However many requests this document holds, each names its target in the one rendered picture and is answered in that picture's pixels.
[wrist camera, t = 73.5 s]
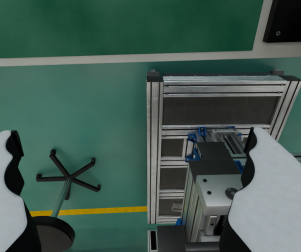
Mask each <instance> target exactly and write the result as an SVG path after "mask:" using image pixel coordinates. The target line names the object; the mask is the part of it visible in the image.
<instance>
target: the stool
mask: <svg viewBox="0 0 301 252"><path fill-rule="evenodd" d="M49 157H50V158H51V160H52V161H53V162H54V164H55V165H56V166H57V167H58V169H59V170H60V171H61V172H62V174H63V175H64V176H50V177H42V174H40V173H38V174H37V175H36V181H37V182H57V181H65V183H64V185H63V188H62V190H61V193H60V195H59V197H58V200H57V202H56V204H55V207H54V209H53V211H52V214H51V216H34V217H32V219H33V221H34V223H35V225H36V227H37V231H38V235H39V239H40V243H41V252H64V251H66V250H68V249H69V248H70V247H71V246H72V245H73V243H74V239H75V231H74V230H73V228H72V227H71V226H70V225H69V224H68V223H67V222H65V221H63V220H61V219H59V218H57V217H58V215H59V212H60V210H61V207H62V205H63V202H64V200H67V201H68V200H69V198H70V190H71V183H72V182H73V183H75V184H77V185H80V186H82V187H85V188H87V189H90V190H92V191H94V192H97V193H98V191H100V190H101V185H100V184H98V185H97V187H95V186H93V185H91V184H88V183H86V182H83V181H81V180H79V179H76V177H77V176H79V175H80V174H82V173H83V172H85V171H87V170H88V169H90V168H91V167H93V166H94V165H95V163H96V159H95V158H92V159H91V162H90V163H88V164H87V165H85V166H84V167H82V168H81V169H79V170H78V171H76V172H74V173H73V174H71V175H70V174H69V173H68V171H67V170H66V169H65V167H64V166H63V165H62V164H61V162H60V161H59V160H58V158H57V157H56V150H55V149H52V150H51V151H50V156H49Z"/></svg>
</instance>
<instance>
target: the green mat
mask: <svg viewBox="0 0 301 252"><path fill-rule="evenodd" d="M263 2H264V0H0V59H4V58H36V57H69V56H101V55H133V54H165V53H198V52H230V51H252V50H253V45H254V41H255V37H256V32H257V28H258V24H259V19H260V15H261V11H262V6H263Z"/></svg>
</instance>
